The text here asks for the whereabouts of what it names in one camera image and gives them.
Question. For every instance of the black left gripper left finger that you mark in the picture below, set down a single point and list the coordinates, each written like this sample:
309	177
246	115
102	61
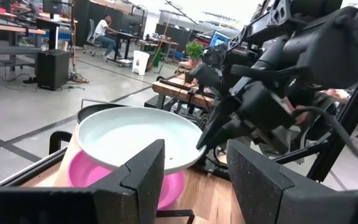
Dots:
129	193

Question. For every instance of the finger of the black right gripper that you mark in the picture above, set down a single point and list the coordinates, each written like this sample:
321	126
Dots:
235	130
219	121

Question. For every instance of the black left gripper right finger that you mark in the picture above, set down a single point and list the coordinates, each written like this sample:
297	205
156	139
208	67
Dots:
259	193

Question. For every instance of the pink plate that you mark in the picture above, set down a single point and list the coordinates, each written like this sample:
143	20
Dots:
85	174

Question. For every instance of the white plate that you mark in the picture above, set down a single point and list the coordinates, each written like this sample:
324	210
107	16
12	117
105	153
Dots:
135	137

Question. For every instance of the dark grey plate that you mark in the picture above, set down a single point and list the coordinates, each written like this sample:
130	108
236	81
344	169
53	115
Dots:
95	111

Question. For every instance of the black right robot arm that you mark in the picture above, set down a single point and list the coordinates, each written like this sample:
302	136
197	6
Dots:
322	40

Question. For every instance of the black robot device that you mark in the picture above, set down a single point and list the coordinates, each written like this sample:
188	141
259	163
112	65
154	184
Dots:
207	74

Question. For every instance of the wooden bench with clamps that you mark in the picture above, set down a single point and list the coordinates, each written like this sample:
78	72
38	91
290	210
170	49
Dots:
179	90

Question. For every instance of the small green potted plant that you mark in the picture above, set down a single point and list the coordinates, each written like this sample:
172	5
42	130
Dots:
194	51

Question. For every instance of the lit blue computer monitor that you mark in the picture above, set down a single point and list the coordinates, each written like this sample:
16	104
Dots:
219	39

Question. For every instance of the green bin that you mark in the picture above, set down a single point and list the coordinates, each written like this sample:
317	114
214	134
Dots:
156	59

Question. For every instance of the white waste bin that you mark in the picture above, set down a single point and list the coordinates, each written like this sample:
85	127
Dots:
140	62

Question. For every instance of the black office desk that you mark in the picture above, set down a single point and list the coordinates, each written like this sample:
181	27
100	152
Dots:
126	39

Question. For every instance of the black computer tower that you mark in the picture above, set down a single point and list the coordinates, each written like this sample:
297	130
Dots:
53	70

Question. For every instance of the person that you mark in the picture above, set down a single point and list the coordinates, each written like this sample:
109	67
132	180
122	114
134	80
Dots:
102	34

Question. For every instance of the grey swivel chair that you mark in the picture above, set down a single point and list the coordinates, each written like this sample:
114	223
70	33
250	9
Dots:
90	39

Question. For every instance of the black standing desk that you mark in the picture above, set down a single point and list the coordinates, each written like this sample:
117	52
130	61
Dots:
53	29

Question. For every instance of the long wooden workbench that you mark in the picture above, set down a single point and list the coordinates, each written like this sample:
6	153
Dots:
8	29

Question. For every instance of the black frame wooden shelf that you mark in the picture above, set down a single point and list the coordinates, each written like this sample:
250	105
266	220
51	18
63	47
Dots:
207	199

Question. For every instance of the black rig frame post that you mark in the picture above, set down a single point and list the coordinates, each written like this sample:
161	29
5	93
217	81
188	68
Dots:
343	124

